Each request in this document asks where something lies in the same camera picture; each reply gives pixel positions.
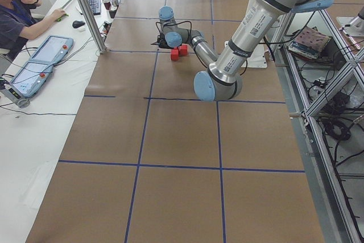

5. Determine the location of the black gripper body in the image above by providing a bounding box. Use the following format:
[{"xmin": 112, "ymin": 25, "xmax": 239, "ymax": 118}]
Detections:
[{"xmin": 156, "ymin": 34, "xmax": 170, "ymax": 49}]

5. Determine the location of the red cube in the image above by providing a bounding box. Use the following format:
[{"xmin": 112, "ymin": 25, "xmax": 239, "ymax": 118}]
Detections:
[{"xmin": 170, "ymin": 49, "xmax": 179, "ymax": 61}]

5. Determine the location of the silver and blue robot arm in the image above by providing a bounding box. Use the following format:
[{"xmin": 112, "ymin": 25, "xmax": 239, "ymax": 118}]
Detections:
[{"xmin": 158, "ymin": 0, "xmax": 334, "ymax": 101}]

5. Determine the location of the metal cup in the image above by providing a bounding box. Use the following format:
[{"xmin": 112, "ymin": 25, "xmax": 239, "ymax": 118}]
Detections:
[{"xmin": 110, "ymin": 0, "xmax": 119, "ymax": 7}]

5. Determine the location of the black keyboard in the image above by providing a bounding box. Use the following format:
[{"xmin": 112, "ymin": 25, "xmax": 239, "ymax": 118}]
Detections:
[{"xmin": 87, "ymin": 0, "xmax": 101, "ymax": 15}]

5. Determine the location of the black computer mouse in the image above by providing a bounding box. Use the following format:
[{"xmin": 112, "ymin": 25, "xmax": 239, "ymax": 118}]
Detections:
[{"xmin": 72, "ymin": 20, "xmax": 85, "ymax": 29}]

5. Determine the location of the upper blue teach pendant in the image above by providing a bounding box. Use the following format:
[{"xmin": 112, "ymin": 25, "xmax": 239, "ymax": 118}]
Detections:
[{"xmin": 29, "ymin": 35, "xmax": 74, "ymax": 65}]

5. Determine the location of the blue teach pendant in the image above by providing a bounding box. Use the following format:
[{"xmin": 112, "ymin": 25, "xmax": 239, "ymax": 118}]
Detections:
[
  {"xmin": 29, "ymin": 35, "xmax": 74, "ymax": 65},
  {"xmin": 10, "ymin": 61, "xmax": 54, "ymax": 98}
]

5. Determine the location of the brown paper table cover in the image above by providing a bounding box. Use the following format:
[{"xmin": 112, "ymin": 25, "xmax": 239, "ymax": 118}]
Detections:
[{"xmin": 27, "ymin": 0, "xmax": 324, "ymax": 242}]

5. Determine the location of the lower blue teach pendant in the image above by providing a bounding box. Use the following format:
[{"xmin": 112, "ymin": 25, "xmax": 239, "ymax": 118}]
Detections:
[{"xmin": 10, "ymin": 61, "xmax": 54, "ymax": 98}]

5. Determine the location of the person in dark shirt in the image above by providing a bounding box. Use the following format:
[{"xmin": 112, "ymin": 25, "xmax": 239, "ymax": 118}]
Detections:
[{"xmin": 0, "ymin": 0, "xmax": 66, "ymax": 60}]

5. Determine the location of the stack of books and cloth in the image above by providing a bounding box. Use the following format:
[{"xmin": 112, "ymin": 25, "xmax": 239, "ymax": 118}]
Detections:
[{"xmin": 288, "ymin": 27, "xmax": 331, "ymax": 60}]

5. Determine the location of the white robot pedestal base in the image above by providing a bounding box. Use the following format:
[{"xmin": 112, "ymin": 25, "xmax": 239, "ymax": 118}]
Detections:
[{"xmin": 243, "ymin": 44, "xmax": 267, "ymax": 69}]

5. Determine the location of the aluminium frame post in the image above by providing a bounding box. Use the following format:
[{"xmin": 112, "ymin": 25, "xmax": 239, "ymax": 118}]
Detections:
[{"xmin": 77, "ymin": 0, "xmax": 106, "ymax": 53}]

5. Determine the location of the black floor cable bundle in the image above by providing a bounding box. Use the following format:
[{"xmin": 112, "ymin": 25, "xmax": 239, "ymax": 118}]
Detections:
[{"xmin": 321, "ymin": 117, "xmax": 353, "ymax": 142}]

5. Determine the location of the aluminium side frame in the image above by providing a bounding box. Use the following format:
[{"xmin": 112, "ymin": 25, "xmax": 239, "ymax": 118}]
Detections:
[{"xmin": 266, "ymin": 0, "xmax": 363, "ymax": 242}]

